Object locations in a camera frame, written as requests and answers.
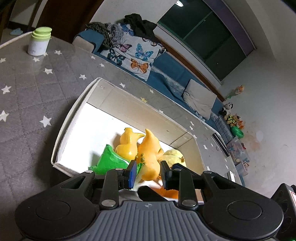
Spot orange soft packet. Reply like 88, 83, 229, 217
159, 186, 179, 199

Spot yellow submarine toy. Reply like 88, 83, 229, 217
135, 128, 164, 181

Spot green soft packet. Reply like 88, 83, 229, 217
88, 144, 143, 176

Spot orange duck toy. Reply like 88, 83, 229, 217
115, 128, 144, 161

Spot pale yellow chick toy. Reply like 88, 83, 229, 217
158, 149, 187, 168

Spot black remote control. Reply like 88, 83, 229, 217
212, 133, 230, 157

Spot grey cardboard box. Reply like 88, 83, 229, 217
51, 78, 205, 177

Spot grey pillow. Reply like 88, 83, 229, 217
183, 79, 217, 120

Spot stuffed toys pile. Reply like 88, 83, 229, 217
219, 85, 244, 138

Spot blue sofa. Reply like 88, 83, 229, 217
73, 29, 233, 143

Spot butterfly print cushion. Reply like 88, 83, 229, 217
100, 24, 166, 81

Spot grey star tablecloth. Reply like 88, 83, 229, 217
1, 34, 235, 240

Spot striped grey clothes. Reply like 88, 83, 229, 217
85, 22, 123, 50

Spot black clothes pile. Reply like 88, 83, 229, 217
123, 13, 160, 43

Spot dark window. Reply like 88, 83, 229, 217
158, 1, 254, 81

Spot white jar green lid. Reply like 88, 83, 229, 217
28, 27, 52, 57

